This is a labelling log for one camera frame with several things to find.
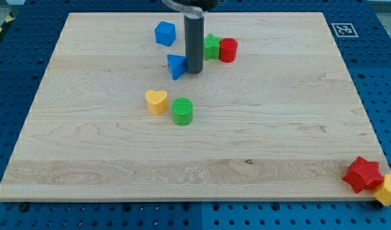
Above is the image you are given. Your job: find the blue cube block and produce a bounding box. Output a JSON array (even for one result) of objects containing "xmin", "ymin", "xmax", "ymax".
[{"xmin": 155, "ymin": 21, "xmax": 176, "ymax": 47}]

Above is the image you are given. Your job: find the green cylinder block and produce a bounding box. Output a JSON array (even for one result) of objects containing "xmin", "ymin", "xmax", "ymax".
[{"xmin": 171, "ymin": 97, "xmax": 193, "ymax": 126}]

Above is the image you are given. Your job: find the yellow heart block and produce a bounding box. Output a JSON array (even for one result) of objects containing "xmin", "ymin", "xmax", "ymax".
[{"xmin": 145, "ymin": 90, "xmax": 169, "ymax": 116}]

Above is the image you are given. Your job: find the red cylinder block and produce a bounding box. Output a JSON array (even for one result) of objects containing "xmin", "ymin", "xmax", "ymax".
[{"xmin": 219, "ymin": 38, "xmax": 238, "ymax": 63}]

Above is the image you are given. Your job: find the green star block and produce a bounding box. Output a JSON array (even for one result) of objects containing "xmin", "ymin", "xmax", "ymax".
[{"xmin": 204, "ymin": 33, "xmax": 222, "ymax": 61}]

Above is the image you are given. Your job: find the yellow hexagon block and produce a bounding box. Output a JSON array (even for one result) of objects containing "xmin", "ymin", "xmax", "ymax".
[{"xmin": 372, "ymin": 174, "xmax": 391, "ymax": 206}]

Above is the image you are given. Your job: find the grey cable loop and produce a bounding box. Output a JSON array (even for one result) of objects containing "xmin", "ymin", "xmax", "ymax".
[{"xmin": 161, "ymin": 0, "xmax": 204, "ymax": 19}]

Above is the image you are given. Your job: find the blue triangle block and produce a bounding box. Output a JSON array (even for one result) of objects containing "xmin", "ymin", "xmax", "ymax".
[{"xmin": 167, "ymin": 54, "xmax": 187, "ymax": 81}]

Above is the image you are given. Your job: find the black robot end mount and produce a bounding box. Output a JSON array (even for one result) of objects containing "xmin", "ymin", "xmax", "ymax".
[{"xmin": 176, "ymin": 0, "xmax": 220, "ymax": 12}]

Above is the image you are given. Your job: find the wooden board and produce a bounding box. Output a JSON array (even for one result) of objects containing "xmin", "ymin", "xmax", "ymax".
[{"xmin": 0, "ymin": 12, "xmax": 390, "ymax": 202}]

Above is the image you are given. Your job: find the white fiducial marker tag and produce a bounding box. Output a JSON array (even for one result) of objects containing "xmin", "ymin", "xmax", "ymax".
[{"xmin": 331, "ymin": 22, "xmax": 358, "ymax": 38}]

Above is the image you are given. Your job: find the red star block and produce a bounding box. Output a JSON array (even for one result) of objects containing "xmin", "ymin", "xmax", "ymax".
[{"xmin": 342, "ymin": 157, "xmax": 384, "ymax": 194}]

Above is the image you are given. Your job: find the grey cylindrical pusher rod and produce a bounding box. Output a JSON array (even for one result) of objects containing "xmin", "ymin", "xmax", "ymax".
[{"xmin": 184, "ymin": 15, "xmax": 204, "ymax": 73}]

